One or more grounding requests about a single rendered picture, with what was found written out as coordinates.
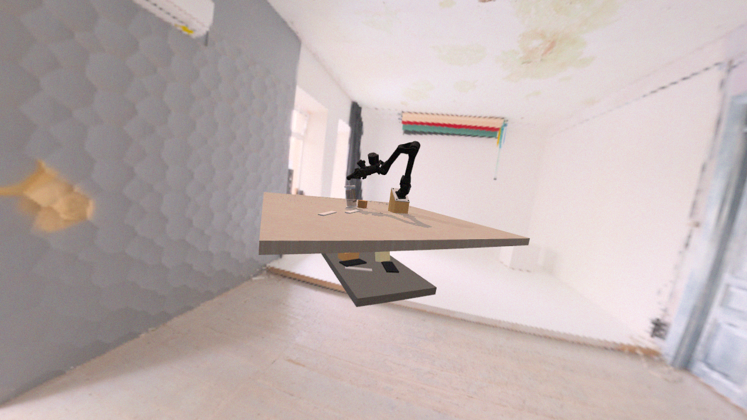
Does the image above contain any grey flat shelf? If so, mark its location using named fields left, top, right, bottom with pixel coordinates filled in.
left=321, top=252, right=437, bottom=307

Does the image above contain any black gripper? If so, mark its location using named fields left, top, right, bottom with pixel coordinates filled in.
left=348, top=166, right=372, bottom=179

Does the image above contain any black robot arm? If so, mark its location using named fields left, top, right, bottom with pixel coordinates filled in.
left=357, top=141, right=420, bottom=199

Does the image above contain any black flat rectangular pad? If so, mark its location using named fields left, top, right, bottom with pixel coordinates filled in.
left=339, top=259, right=366, bottom=267
left=381, top=261, right=399, bottom=273

